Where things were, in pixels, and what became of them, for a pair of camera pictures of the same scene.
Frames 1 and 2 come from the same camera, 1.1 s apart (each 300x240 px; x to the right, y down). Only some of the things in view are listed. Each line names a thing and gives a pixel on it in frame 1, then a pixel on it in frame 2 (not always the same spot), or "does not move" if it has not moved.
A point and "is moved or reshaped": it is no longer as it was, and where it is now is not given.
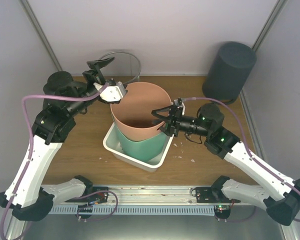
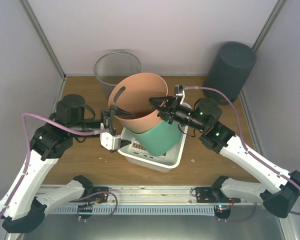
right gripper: [174, 115] to [168, 114]
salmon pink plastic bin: [132, 118] is moved or reshaped
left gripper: [97, 74] to [108, 118]
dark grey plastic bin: [229, 71] does not move
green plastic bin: [145, 150] to [161, 140]
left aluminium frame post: [32, 18] does not move
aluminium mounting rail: [143, 195] does not move
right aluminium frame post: [277, 10] does not move
